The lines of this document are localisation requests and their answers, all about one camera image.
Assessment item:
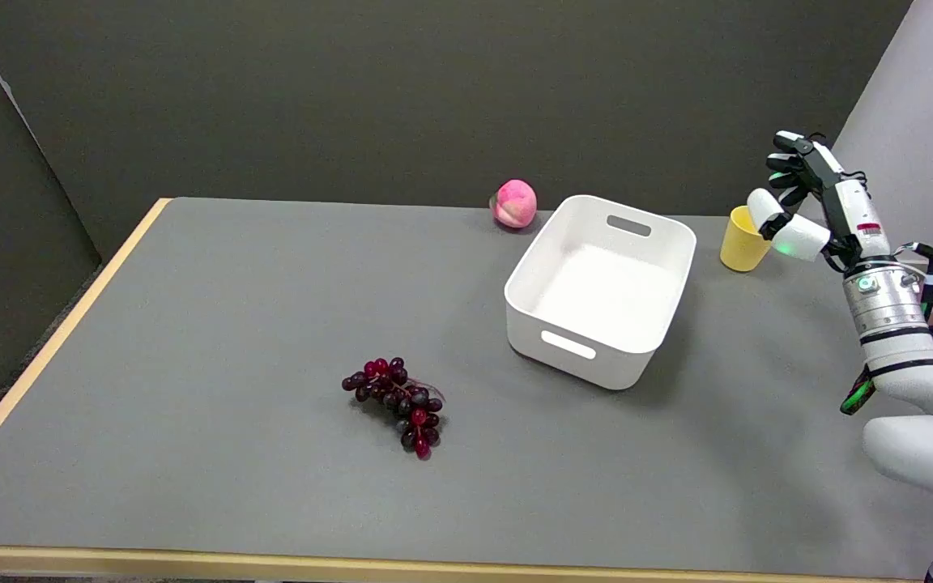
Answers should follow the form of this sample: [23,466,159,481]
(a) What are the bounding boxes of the white plastic bin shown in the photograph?
[504,194,697,391]

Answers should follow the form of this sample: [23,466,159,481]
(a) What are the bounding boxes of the yellow plastic cup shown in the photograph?
[719,205,773,273]

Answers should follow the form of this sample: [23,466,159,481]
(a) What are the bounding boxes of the dark red grape bunch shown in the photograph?
[342,357,445,462]

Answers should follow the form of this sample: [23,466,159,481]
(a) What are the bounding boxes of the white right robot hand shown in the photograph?
[747,130,893,274]

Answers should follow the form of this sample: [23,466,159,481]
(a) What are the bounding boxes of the pink peach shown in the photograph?
[489,179,538,229]

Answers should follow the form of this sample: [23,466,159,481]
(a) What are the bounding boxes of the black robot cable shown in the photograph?
[839,241,933,583]

